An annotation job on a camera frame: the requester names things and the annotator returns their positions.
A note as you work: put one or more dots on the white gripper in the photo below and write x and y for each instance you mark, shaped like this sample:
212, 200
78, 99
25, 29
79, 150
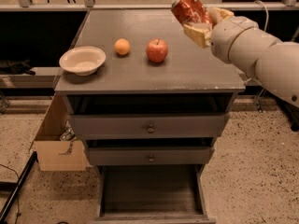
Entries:
226, 38

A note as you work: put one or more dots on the red coke can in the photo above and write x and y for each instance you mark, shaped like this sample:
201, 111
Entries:
186, 11

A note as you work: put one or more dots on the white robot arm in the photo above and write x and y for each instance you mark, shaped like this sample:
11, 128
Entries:
239, 41

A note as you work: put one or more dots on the grey wooden drawer cabinet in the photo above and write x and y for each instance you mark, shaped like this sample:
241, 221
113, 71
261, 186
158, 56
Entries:
189, 80

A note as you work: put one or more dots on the grey middle drawer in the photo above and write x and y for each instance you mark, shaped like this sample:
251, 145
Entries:
107, 156

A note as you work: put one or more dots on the grey top drawer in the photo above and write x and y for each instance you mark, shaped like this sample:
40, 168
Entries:
96, 127

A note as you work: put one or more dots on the grey open bottom drawer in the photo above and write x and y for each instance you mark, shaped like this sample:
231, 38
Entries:
152, 194

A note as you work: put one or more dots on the red apple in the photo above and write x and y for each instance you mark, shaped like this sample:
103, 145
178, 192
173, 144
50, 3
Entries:
157, 50

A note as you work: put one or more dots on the orange fruit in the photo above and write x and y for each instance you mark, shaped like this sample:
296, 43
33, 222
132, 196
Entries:
122, 46

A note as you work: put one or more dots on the white bowl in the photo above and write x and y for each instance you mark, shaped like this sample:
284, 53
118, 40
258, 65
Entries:
82, 61

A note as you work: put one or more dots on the cardboard box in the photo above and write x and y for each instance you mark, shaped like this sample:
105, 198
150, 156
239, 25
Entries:
54, 154

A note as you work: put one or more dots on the black cloth on shelf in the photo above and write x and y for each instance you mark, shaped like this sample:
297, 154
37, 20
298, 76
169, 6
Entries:
16, 67

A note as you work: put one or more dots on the black bar on floor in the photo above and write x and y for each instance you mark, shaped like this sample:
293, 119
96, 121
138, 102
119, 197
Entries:
12, 189

